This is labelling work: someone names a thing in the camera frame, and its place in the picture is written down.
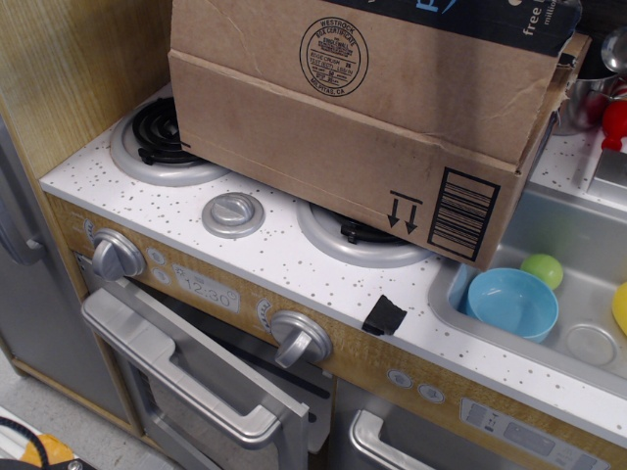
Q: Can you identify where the silver oven knob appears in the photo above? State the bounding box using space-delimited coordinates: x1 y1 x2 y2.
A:
270 310 333 368
92 228 146 281

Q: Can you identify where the black stove burner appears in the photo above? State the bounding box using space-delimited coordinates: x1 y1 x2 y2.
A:
297 201 432 268
110 97 229 187

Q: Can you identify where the right black stove burner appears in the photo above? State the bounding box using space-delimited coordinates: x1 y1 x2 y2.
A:
297 201 432 268

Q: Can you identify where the left black stove burner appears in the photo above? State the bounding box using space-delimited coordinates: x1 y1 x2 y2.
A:
110 97 229 187

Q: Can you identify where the left silver oven knob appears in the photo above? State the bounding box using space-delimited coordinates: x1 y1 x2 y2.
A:
92 228 146 281

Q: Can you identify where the silver metal ladle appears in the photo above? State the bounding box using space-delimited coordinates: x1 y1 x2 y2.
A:
601 26 627 73

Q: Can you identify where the silver dishwasher door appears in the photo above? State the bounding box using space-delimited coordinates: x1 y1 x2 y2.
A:
329 380 611 469

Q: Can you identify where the yellow plastic toy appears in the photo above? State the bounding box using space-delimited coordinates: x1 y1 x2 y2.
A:
611 283 627 335

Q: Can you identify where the grey toy refrigerator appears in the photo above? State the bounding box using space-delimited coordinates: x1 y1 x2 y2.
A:
1 127 129 424

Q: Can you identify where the red toy object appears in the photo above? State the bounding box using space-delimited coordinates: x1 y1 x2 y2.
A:
602 95 627 152

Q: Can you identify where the orange yellow object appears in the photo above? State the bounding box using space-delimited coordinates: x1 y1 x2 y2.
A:
19 434 74 467

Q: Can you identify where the right silver oven knob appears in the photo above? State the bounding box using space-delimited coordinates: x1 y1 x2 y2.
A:
270 310 333 368

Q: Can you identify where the light blue plastic bowl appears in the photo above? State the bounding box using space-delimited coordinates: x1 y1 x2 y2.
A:
464 267 559 343

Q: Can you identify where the stainless steel pot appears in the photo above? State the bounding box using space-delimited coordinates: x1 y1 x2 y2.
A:
553 38 621 137

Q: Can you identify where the large brown cardboard box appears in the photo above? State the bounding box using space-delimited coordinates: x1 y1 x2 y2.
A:
169 1 587 269

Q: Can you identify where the silver oven door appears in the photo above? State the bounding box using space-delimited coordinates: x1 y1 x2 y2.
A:
82 285 309 469

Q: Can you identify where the black tape piece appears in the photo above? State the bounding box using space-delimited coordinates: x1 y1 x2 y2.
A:
362 295 407 336

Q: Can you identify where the black braided cable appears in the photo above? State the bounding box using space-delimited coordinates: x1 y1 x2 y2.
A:
0 416 49 467

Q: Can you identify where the green plastic ball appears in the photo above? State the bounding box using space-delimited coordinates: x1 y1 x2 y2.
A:
520 254 564 290

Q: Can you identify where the silver round countertop knob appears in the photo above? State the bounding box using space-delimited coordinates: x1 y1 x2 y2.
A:
201 192 265 239

